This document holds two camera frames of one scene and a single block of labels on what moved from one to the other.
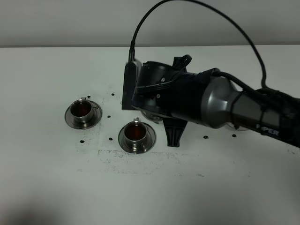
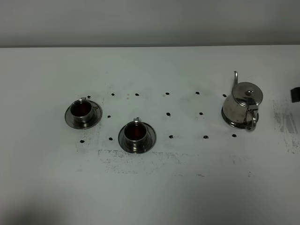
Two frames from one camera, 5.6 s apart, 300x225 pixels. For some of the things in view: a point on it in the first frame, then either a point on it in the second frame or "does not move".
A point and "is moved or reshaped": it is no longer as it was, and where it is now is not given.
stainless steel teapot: (153, 117) is moved or reshaped
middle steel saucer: (150, 142) does not move
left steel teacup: (81, 109) does not move
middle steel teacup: (135, 133) does not move
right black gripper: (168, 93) -> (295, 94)
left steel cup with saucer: (96, 116) does not move
